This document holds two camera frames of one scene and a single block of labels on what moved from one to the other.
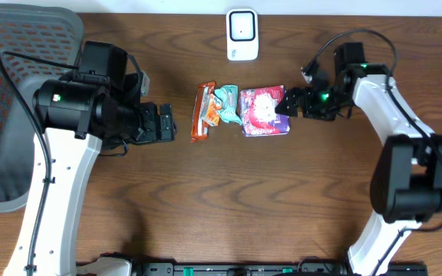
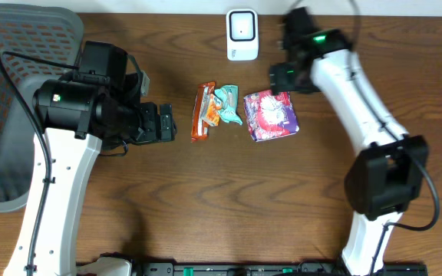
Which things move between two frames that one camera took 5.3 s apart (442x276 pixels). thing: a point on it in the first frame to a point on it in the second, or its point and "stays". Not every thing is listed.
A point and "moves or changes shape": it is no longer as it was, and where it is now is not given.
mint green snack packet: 229,95 stays
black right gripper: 307,93 to 278,80
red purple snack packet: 258,116 moves or changes shape
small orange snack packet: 214,110 stays
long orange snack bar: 199,130 stays
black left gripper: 166,123 stays
